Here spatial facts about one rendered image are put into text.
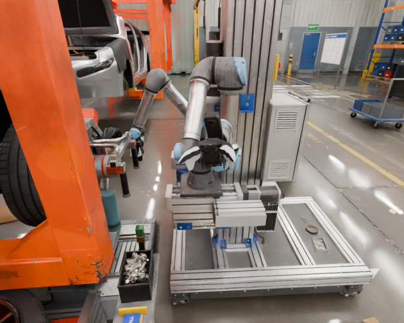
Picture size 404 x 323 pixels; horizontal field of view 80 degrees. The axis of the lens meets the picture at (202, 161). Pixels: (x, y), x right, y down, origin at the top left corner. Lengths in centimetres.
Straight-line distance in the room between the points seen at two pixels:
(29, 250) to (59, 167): 46
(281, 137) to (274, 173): 23
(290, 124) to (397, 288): 143
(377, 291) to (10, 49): 231
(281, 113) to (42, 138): 107
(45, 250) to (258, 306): 127
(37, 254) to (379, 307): 198
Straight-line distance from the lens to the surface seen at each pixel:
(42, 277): 137
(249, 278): 165
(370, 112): 608
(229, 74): 107
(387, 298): 219
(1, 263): 139
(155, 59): 501
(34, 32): 87
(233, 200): 134
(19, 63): 91
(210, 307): 179
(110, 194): 148
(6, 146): 143
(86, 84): 400
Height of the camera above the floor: 151
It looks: 26 degrees down
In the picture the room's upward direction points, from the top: straight up
